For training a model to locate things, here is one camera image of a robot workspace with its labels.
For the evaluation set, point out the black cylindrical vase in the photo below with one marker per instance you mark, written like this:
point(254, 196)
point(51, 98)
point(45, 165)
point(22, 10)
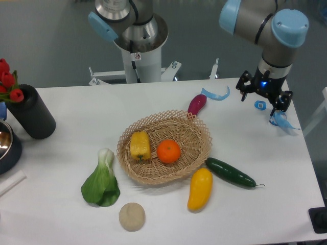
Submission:
point(33, 114)

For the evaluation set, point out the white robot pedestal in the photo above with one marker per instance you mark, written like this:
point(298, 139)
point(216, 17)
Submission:
point(142, 67)

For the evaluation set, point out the black device at edge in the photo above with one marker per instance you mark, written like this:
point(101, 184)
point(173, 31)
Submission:
point(318, 219)

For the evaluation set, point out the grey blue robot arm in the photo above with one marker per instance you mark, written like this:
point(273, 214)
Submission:
point(140, 34)

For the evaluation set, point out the orange fruit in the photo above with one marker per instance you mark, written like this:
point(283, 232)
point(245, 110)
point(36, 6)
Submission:
point(168, 151)

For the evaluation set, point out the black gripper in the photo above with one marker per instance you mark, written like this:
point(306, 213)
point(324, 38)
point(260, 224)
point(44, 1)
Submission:
point(265, 86)

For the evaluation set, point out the yellow mango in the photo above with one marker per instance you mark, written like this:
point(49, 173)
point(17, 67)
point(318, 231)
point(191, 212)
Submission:
point(200, 189)

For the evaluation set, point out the purple eggplant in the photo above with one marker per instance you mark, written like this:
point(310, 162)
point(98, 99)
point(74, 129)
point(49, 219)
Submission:
point(197, 103)

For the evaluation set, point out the tangled blue ribbon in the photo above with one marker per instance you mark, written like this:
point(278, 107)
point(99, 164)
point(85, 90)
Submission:
point(279, 119)

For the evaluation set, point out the red tulip bouquet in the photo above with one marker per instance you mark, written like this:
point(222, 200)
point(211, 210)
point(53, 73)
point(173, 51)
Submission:
point(10, 91)

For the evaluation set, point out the white frame at right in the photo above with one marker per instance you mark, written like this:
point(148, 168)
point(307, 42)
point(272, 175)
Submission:
point(316, 117)

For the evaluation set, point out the blue object behind vase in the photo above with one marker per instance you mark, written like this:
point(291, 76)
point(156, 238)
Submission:
point(3, 111)

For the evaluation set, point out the curved blue tape strip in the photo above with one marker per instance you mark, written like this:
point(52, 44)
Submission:
point(214, 96)

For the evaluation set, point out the woven wicker basket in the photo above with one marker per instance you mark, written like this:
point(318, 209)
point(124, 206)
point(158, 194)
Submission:
point(179, 144)

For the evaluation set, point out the dark metal bowl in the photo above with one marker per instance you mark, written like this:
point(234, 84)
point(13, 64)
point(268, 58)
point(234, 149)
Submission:
point(11, 148)

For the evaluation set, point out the beige round bun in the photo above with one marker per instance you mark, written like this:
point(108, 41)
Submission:
point(132, 217)

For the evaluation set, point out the white paper strip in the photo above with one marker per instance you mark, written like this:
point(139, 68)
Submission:
point(12, 181)

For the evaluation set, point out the yellow bell pepper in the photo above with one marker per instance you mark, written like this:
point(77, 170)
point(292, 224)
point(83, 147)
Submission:
point(140, 148)

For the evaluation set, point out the small blue tape roll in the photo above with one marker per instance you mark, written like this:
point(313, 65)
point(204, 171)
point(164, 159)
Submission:
point(261, 105)

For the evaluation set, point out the white metal base frame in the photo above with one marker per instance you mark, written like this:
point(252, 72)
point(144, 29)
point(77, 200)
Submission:
point(167, 74)

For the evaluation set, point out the green cucumber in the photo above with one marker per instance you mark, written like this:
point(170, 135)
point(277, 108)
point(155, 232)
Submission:
point(230, 174)

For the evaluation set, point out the green bok choy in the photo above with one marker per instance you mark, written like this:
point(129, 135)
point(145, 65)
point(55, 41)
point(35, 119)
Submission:
point(101, 187)

